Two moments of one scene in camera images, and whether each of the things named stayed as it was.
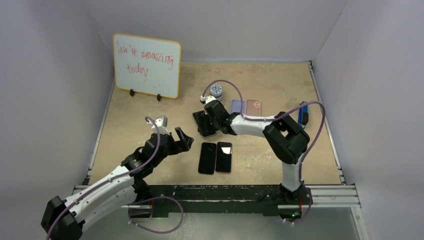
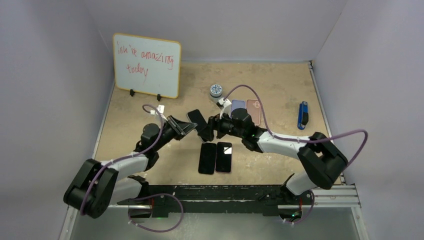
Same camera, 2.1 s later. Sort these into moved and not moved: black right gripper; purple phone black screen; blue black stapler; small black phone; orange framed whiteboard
Moved: black right gripper
Not moved: purple phone black screen; blue black stapler; small black phone; orange framed whiteboard
